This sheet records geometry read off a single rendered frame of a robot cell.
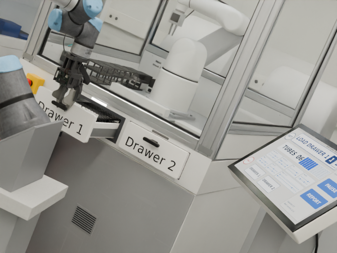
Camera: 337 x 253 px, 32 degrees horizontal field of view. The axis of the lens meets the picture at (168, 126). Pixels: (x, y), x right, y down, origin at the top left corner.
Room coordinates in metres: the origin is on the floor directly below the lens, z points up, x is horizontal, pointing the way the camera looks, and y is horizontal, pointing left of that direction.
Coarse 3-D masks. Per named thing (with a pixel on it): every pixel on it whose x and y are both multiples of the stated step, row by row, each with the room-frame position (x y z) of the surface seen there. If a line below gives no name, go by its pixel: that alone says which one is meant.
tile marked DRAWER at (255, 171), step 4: (256, 164) 1.95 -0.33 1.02; (248, 168) 1.95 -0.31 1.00; (252, 168) 1.93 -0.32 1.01; (256, 168) 1.92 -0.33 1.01; (260, 168) 1.91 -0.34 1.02; (248, 172) 1.92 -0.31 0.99; (252, 172) 1.91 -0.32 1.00; (256, 172) 1.90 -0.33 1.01; (260, 172) 1.89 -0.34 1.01; (264, 172) 1.88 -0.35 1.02; (252, 176) 1.89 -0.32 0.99; (256, 176) 1.88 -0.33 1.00; (260, 176) 1.87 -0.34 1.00
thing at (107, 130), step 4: (76, 100) 2.40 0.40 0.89; (80, 100) 2.43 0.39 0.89; (84, 100) 2.46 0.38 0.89; (116, 120) 2.46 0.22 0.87; (96, 124) 2.15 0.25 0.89; (100, 124) 2.17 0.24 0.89; (104, 124) 2.20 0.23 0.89; (108, 124) 2.22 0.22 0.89; (112, 124) 2.25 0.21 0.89; (116, 124) 2.27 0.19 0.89; (96, 128) 2.15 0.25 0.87; (100, 128) 2.18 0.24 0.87; (104, 128) 2.21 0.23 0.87; (108, 128) 2.23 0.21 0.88; (112, 128) 2.26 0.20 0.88; (116, 128) 2.28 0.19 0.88; (92, 132) 2.14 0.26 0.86; (96, 132) 2.16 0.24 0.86; (100, 132) 2.19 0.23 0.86; (104, 132) 2.21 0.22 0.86; (108, 132) 2.24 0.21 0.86; (112, 132) 2.26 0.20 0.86; (92, 136) 2.15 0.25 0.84; (96, 136) 2.17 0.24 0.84; (100, 136) 2.20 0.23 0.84; (104, 136) 2.22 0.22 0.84; (108, 136) 2.25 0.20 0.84; (112, 136) 2.27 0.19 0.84
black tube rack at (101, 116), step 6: (78, 102) 2.34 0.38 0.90; (84, 102) 2.39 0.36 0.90; (90, 102) 2.44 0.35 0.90; (90, 108) 2.32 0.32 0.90; (96, 108) 2.38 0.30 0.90; (102, 114) 2.31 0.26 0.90; (108, 114) 2.36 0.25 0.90; (96, 120) 2.29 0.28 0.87; (102, 120) 2.34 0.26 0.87; (108, 120) 2.30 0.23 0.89; (120, 120) 2.36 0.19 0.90
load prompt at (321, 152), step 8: (304, 136) 1.99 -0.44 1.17; (296, 144) 1.96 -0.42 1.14; (304, 144) 1.94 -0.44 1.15; (312, 144) 1.92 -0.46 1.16; (320, 144) 1.90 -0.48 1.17; (312, 152) 1.87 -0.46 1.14; (320, 152) 1.85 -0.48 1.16; (328, 152) 1.83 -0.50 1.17; (320, 160) 1.81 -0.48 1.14; (328, 160) 1.79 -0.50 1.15; (336, 160) 1.77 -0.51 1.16; (336, 168) 1.73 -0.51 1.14
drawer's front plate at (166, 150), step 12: (132, 132) 2.23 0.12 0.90; (144, 132) 2.21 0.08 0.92; (120, 144) 2.25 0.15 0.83; (144, 144) 2.20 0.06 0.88; (168, 144) 2.16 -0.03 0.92; (144, 156) 2.19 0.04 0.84; (156, 156) 2.17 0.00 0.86; (168, 156) 2.15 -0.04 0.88; (180, 156) 2.13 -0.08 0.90; (180, 168) 2.13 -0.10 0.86
